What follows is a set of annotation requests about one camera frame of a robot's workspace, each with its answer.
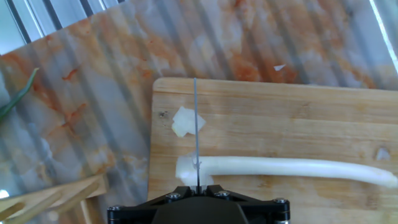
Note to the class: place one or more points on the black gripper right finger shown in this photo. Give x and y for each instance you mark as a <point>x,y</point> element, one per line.
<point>264,210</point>

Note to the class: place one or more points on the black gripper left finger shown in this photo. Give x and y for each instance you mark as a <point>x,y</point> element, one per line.
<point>136,208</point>

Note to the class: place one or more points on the white scallion stalk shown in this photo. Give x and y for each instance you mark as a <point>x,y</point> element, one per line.
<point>280,167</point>

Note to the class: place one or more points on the chopped white scallion piece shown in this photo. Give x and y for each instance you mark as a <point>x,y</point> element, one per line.
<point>185,123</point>

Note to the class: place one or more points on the steel cleaver knife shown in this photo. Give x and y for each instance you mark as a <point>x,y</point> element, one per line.
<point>196,124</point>

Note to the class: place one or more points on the wooden cutting board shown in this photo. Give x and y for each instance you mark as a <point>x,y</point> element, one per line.
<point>280,124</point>

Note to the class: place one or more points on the wooden peg rack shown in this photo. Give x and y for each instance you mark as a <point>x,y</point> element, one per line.
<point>46,199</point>

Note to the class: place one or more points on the marble pattern plastic mat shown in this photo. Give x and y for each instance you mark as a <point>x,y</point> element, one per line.
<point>124,93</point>

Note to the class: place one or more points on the small scallion skin scrap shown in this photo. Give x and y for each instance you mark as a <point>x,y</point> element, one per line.
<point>383,154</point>
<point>279,67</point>

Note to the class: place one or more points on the green scallion bunch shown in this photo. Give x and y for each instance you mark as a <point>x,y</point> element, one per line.
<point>15,99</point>

